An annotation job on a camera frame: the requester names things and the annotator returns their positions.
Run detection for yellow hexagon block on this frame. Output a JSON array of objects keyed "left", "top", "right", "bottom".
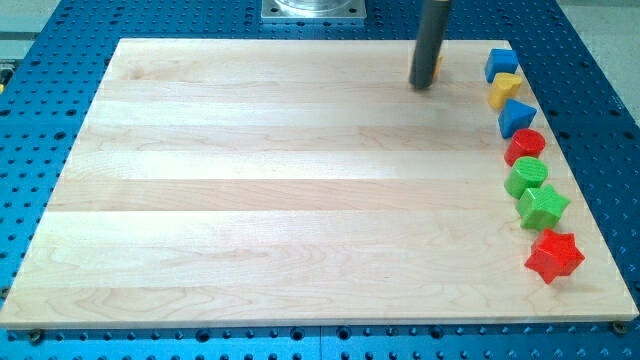
[{"left": 432, "top": 55, "right": 444, "bottom": 82}]

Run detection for blue cube block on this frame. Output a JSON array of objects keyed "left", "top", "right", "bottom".
[{"left": 484, "top": 48, "right": 519, "bottom": 83}]

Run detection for light wooden board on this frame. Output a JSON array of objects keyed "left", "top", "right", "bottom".
[{"left": 1, "top": 38, "right": 638, "bottom": 330}]

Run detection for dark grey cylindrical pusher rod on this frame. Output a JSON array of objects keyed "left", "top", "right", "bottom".
[{"left": 409, "top": 0, "right": 452, "bottom": 90}]

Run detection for blue triangle block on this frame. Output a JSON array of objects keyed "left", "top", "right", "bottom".
[{"left": 498, "top": 98, "right": 537, "bottom": 139}]

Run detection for green cylinder block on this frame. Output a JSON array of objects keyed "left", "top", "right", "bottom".
[{"left": 504, "top": 156, "right": 548, "bottom": 199}]

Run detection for yellow heart block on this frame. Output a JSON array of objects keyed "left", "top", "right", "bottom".
[{"left": 488, "top": 72, "right": 523, "bottom": 110}]

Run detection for red cylinder block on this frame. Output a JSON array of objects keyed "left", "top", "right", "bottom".
[{"left": 503, "top": 129, "right": 546, "bottom": 166}]

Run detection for green star block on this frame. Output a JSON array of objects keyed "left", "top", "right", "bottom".
[{"left": 516, "top": 184, "right": 571, "bottom": 231}]

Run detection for red star block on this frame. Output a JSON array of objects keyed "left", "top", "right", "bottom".
[{"left": 525, "top": 228, "right": 585, "bottom": 284}]

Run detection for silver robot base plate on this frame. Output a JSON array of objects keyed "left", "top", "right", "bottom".
[{"left": 261, "top": 0, "right": 366, "bottom": 20}]

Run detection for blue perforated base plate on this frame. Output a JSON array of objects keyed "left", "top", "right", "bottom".
[{"left": 1, "top": 1, "right": 639, "bottom": 359}]

